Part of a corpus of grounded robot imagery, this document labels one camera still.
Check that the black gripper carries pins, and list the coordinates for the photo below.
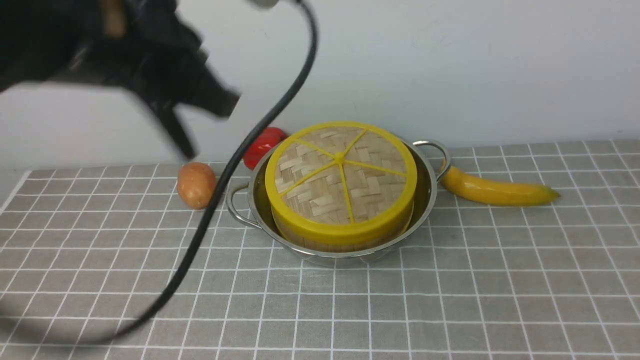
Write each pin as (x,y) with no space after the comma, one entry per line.
(144,46)

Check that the yellow bamboo steamer lid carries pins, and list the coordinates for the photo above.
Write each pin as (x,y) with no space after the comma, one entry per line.
(340,172)

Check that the yellow bamboo steamer basket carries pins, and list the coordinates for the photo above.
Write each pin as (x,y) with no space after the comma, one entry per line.
(344,240)

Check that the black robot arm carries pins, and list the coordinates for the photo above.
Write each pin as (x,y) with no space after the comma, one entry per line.
(39,39)

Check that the brown potato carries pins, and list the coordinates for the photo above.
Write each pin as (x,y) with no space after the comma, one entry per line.
(196,182)

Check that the red bell pepper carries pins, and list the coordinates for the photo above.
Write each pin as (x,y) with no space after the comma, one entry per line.
(268,139)

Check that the grey grid tablecloth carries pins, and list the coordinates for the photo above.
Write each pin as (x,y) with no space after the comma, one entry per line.
(85,250)

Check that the yellow banana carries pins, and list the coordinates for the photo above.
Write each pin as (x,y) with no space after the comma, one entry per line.
(497,193)

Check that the stainless steel two-handled pot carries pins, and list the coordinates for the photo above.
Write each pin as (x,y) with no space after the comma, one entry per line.
(263,220)

